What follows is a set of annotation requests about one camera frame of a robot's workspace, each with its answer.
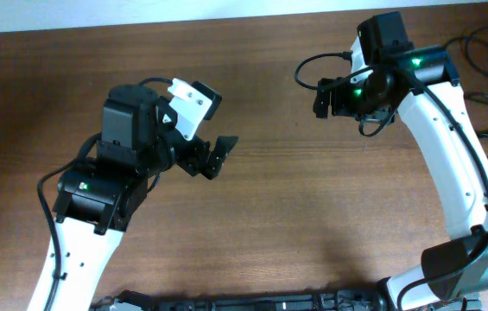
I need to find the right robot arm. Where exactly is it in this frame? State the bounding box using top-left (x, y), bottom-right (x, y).
top-left (313, 12), bottom-right (488, 310)

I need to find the right camera cable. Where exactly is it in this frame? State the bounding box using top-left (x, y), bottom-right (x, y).
top-left (294, 51), bottom-right (488, 311)

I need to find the thick black cable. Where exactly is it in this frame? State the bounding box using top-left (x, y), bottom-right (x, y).
top-left (444, 24), bottom-right (488, 84)

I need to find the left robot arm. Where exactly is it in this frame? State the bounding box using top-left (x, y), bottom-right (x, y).
top-left (29, 78), bottom-right (238, 310)

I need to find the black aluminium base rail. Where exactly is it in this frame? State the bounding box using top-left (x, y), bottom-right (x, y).
top-left (89, 288), bottom-right (393, 311)

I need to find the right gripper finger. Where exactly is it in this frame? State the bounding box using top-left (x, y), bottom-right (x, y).
top-left (362, 110), bottom-right (393, 124)
top-left (313, 78), bottom-right (333, 119)

